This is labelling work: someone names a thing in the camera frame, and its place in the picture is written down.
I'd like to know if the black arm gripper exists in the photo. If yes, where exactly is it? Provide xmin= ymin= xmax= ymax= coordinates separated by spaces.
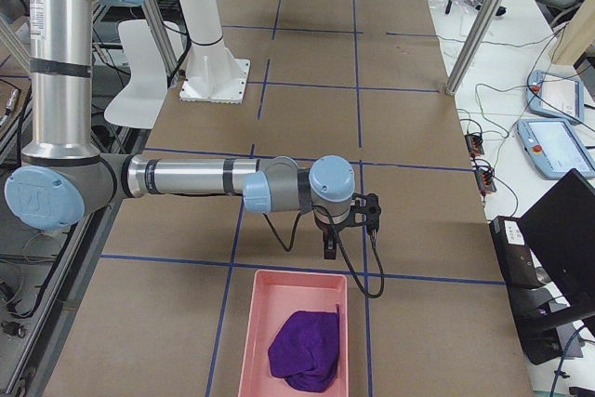
xmin=313 ymin=210 xmax=347 ymax=259

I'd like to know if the purple cloth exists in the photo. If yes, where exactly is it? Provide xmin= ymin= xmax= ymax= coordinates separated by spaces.
xmin=268 ymin=308 xmax=340 ymax=393

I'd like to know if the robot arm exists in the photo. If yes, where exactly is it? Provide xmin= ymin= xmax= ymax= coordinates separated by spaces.
xmin=5 ymin=0 xmax=356 ymax=249

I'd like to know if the pink plastic bin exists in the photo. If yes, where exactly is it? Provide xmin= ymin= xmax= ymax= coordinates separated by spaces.
xmin=238 ymin=270 xmax=349 ymax=396

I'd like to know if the orange terminal block near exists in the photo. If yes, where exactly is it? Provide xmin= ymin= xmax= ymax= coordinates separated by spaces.
xmin=474 ymin=165 xmax=496 ymax=196

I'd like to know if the orange terminal block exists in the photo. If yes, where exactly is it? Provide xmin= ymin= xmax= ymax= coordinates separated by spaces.
xmin=474 ymin=165 xmax=496 ymax=196
xmin=465 ymin=133 xmax=484 ymax=158

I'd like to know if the orange terminal block far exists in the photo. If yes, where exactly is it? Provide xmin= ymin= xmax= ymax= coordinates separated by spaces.
xmin=465 ymin=133 xmax=484 ymax=158

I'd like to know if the black monitor on stand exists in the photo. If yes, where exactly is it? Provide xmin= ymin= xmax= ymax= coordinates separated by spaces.
xmin=489 ymin=169 xmax=594 ymax=364

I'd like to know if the white chair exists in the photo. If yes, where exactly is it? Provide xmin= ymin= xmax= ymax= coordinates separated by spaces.
xmin=104 ymin=20 xmax=169 ymax=129

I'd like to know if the near teach pendant tablet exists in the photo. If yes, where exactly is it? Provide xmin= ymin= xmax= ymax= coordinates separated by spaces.
xmin=516 ymin=118 xmax=594 ymax=179

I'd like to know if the teach pendant tablet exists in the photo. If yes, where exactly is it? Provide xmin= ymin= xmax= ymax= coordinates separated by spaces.
xmin=526 ymin=70 xmax=585 ymax=125
xmin=516 ymin=118 xmax=594 ymax=179

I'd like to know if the far teach pendant tablet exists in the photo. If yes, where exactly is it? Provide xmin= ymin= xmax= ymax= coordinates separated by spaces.
xmin=526 ymin=70 xmax=585 ymax=125

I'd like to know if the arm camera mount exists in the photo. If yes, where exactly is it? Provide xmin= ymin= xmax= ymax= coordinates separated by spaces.
xmin=345 ymin=192 xmax=382 ymax=235

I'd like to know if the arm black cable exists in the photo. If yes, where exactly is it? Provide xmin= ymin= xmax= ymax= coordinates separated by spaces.
xmin=264 ymin=204 xmax=386 ymax=298

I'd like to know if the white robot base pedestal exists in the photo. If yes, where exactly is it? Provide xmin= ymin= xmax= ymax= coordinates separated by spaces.
xmin=179 ymin=0 xmax=250 ymax=103

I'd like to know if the aluminium frame post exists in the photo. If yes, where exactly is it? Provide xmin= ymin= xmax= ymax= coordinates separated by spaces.
xmin=445 ymin=0 xmax=502 ymax=97

